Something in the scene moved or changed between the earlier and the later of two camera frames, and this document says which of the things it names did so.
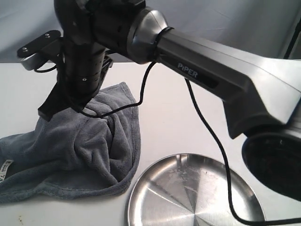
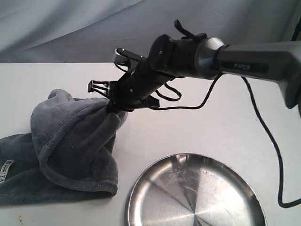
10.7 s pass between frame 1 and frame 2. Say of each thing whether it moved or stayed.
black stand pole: stayed
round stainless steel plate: stayed
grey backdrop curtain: stayed
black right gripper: moved
